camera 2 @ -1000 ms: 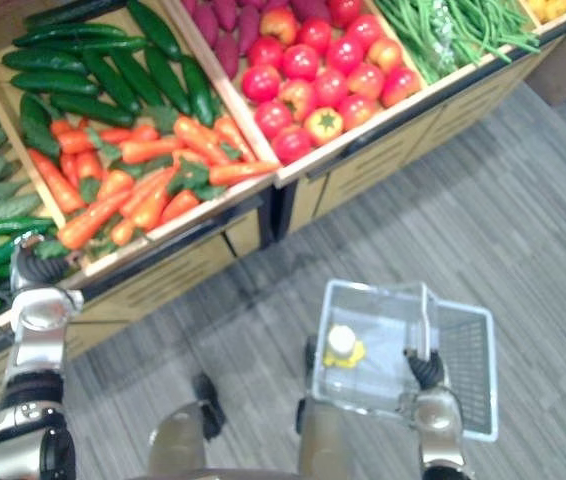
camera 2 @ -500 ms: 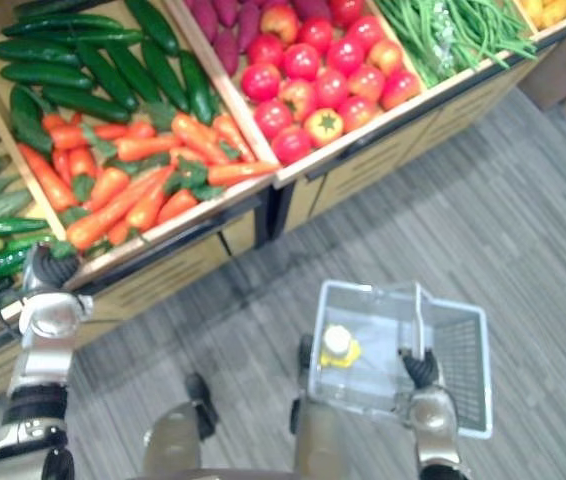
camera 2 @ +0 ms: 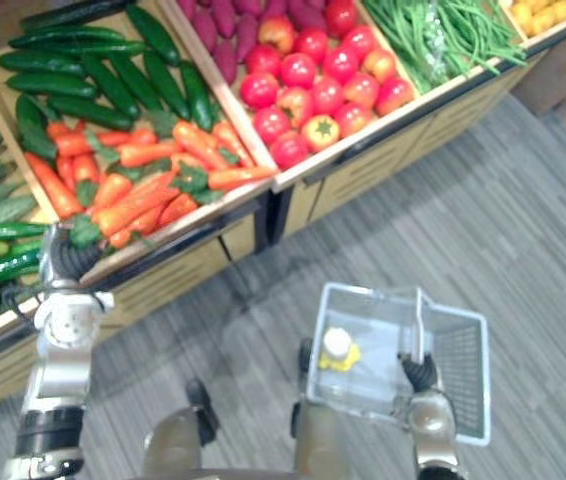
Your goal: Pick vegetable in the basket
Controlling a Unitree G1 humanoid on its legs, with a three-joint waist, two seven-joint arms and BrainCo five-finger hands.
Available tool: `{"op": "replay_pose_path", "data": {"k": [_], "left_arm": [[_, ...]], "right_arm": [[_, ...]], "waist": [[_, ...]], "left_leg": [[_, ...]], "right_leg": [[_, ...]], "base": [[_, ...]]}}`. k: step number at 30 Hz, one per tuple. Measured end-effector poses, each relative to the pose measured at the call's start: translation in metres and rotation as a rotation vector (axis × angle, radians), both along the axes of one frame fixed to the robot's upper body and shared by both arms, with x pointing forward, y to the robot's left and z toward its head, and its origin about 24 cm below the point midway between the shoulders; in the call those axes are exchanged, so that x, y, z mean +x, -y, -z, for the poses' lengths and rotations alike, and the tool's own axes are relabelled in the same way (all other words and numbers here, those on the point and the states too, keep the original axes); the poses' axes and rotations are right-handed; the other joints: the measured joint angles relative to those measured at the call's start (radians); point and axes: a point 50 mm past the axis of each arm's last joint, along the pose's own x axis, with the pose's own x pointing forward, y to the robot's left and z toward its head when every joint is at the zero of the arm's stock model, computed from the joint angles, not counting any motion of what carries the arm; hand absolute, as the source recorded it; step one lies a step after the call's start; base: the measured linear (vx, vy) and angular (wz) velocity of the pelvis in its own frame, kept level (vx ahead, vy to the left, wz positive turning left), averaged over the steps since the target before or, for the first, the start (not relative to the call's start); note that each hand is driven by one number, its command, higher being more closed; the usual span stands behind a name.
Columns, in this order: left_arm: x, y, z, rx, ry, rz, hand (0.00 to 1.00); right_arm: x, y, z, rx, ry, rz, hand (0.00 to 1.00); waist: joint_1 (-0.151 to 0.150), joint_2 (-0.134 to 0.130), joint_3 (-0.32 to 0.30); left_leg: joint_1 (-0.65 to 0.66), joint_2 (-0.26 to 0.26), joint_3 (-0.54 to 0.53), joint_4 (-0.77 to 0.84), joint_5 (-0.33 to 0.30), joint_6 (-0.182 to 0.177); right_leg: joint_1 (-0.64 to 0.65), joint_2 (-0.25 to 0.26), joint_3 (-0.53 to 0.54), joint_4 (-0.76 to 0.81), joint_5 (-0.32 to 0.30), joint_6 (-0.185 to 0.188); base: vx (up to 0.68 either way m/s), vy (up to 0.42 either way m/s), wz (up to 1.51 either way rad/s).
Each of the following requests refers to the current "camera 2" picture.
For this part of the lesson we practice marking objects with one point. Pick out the purple sweet potato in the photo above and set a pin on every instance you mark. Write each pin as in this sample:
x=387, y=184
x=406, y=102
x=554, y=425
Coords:
x=205, y=27
x=225, y=60
x=245, y=35
x=273, y=7
x=248, y=6
x=223, y=17
x=308, y=15
x=186, y=6

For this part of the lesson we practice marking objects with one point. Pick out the red tomato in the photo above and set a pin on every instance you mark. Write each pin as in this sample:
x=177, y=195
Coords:
x=311, y=44
x=259, y=90
x=360, y=40
x=340, y=65
x=320, y=132
x=271, y=125
x=327, y=95
x=298, y=70
x=394, y=96
x=276, y=32
x=289, y=149
x=340, y=15
x=263, y=60
x=352, y=119
x=294, y=106
x=360, y=90
x=379, y=65

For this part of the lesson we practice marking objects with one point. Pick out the dark green cucumber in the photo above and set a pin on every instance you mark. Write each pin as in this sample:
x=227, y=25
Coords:
x=65, y=36
x=153, y=32
x=73, y=12
x=110, y=85
x=93, y=48
x=40, y=62
x=165, y=82
x=90, y=112
x=135, y=80
x=50, y=85
x=195, y=95
x=33, y=125

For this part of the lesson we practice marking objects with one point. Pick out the brown cardboard box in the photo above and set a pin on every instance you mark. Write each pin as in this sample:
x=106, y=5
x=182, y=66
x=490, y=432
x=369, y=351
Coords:
x=563, y=70

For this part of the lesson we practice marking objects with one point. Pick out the yellow napa cabbage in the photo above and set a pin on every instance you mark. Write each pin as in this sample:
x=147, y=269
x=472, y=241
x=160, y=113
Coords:
x=338, y=345

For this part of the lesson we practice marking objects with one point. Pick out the green bean pile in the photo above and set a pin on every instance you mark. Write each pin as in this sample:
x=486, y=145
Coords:
x=438, y=40

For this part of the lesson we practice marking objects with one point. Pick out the dark left robot foot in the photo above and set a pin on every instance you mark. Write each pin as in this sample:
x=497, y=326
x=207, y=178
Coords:
x=202, y=405

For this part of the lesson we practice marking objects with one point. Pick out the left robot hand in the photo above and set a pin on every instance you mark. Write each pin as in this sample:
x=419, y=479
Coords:
x=70, y=260

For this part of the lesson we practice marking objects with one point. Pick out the orange carrot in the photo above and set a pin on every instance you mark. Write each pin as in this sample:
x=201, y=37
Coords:
x=148, y=152
x=230, y=142
x=65, y=170
x=53, y=185
x=198, y=142
x=133, y=227
x=85, y=167
x=178, y=207
x=240, y=177
x=188, y=162
x=90, y=142
x=58, y=130
x=155, y=182
x=143, y=136
x=110, y=190
x=135, y=205

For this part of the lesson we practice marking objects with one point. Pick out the silver left robot leg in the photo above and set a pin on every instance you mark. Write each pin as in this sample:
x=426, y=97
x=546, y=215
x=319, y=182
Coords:
x=173, y=445

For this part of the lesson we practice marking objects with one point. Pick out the yellow citrus fruit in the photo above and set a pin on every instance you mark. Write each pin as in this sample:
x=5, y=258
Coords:
x=543, y=21
x=562, y=10
x=522, y=17
x=538, y=4

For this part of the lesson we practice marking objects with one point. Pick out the wooden produce display stand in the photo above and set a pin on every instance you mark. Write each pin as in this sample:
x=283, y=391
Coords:
x=388, y=165
x=173, y=285

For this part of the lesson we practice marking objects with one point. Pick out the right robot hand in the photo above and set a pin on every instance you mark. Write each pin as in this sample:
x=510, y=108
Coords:
x=418, y=375

